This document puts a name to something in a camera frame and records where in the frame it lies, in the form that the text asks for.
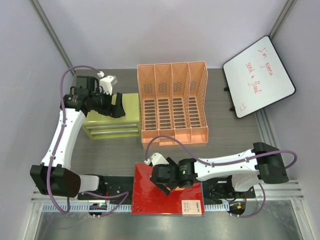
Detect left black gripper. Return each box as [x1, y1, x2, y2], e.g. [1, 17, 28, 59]
[89, 88, 125, 118]

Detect green metal drawer cabinet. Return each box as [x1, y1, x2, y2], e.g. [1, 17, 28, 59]
[82, 93, 141, 140]

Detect orange plastic file organizer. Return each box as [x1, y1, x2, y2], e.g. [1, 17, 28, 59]
[137, 61, 209, 149]

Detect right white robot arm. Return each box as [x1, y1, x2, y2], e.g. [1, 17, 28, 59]
[144, 142, 289, 198]

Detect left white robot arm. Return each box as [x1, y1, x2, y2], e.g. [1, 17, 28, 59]
[30, 74, 126, 200]

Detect red A4 folder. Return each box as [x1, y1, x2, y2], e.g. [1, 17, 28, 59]
[131, 163, 205, 217]

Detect small whiteboard with writing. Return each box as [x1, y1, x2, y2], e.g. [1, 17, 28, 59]
[222, 35, 297, 119]

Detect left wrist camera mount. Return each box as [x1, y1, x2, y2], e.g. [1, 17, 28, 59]
[97, 71, 118, 95]

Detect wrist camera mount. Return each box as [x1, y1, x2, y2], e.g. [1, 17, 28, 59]
[144, 152, 168, 167]
[97, 71, 118, 95]

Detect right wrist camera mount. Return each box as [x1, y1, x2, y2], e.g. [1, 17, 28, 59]
[144, 152, 168, 167]

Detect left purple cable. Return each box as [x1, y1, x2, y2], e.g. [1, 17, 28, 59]
[47, 65, 130, 218]

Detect purple cable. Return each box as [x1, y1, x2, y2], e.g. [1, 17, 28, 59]
[47, 65, 130, 218]
[144, 135, 298, 218]

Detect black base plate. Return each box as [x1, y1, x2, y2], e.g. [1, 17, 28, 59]
[93, 175, 256, 204]

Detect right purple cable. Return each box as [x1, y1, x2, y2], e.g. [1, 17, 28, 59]
[144, 135, 298, 218]

